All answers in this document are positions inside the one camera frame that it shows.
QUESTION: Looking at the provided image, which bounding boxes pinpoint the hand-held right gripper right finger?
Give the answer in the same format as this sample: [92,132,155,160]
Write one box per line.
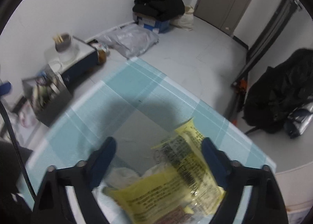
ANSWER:
[201,138,289,224]

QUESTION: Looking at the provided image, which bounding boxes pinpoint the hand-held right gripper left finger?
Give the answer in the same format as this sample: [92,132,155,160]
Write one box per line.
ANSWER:
[31,136,117,224]

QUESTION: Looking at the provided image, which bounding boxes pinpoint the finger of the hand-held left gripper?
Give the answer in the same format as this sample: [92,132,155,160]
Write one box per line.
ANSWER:
[0,81,12,96]

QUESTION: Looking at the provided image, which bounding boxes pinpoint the yellow clear snack wrapper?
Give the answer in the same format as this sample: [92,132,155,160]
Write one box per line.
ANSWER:
[150,117,227,215]

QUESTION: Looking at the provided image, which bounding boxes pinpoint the yellow red snack wrapper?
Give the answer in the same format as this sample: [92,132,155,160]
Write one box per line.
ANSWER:
[103,168,220,224]

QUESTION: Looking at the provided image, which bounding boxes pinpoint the teal checked tablecloth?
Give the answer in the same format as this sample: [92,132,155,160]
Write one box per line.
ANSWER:
[18,58,277,224]

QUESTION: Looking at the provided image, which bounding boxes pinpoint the white plastic jar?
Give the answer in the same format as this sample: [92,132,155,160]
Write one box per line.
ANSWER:
[55,43,80,64]

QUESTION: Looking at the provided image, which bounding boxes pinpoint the grey cup with sticks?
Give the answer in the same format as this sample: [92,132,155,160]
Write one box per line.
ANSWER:
[53,33,72,52]

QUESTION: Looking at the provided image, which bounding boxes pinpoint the navy white low cabinet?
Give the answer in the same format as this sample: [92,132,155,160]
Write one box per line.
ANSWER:
[44,35,109,87]

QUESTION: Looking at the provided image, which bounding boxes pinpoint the orange black tool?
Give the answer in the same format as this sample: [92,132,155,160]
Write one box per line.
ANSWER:
[232,79,248,95]

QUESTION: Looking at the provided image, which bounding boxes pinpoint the black jacket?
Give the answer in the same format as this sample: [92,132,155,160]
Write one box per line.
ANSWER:
[243,48,313,134]

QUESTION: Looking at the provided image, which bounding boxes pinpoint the silver folded umbrella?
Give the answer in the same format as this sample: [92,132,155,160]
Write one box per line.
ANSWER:
[285,102,313,139]

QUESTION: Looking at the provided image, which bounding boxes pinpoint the amber glass jar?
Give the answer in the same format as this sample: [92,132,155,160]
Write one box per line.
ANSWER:
[94,44,110,65]

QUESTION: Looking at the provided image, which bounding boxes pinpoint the grey plastic bag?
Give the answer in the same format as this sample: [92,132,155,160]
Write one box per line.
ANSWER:
[96,24,160,58]

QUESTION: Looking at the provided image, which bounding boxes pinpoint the beige cloth bag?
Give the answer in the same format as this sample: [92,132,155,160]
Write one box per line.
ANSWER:
[171,5,195,31]

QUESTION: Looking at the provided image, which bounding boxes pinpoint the blue white cardboard box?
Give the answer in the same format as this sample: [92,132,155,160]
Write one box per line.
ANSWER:
[132,11,172,34]

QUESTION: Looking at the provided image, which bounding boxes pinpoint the black clothes pile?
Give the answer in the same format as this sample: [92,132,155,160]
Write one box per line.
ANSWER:
[132,0,185,22]

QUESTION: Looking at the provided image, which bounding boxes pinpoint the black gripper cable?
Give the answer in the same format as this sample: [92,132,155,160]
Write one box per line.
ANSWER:
[0,103,37,200]

